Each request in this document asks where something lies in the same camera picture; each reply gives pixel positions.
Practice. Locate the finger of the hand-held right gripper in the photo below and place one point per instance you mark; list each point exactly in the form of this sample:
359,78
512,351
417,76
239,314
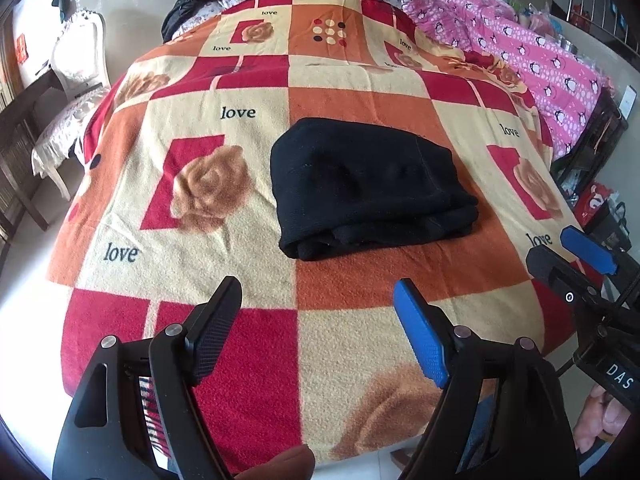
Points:
590,250
555,265

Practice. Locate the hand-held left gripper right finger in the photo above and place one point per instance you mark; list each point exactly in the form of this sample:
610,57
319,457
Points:
420,332

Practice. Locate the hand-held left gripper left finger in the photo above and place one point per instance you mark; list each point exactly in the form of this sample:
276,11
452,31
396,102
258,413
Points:
210,332

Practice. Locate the black pants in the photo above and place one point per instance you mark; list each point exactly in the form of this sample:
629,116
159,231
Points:
360,185

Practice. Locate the person's right hand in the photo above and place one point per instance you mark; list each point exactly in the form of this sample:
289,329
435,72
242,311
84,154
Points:
597,420

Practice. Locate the person's left hand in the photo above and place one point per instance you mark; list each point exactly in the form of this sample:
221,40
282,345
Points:
280,465

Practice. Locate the red bag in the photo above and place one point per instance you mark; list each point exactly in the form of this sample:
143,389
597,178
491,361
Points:
595,202

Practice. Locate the rose checkered printed blanket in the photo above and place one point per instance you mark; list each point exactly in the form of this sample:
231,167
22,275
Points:
200,240

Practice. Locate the pink printed quilt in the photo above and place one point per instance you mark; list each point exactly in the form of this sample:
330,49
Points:
525,60

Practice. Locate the clear plastic bags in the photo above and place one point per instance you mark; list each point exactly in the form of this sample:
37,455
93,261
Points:
535,15

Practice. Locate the metal rack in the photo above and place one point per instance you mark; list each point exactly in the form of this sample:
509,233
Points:
605,0

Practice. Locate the white chair with cushion cover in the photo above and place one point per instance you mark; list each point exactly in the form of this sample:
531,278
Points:
70,110

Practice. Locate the dark wooden table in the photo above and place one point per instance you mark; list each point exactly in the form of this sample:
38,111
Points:
20,125

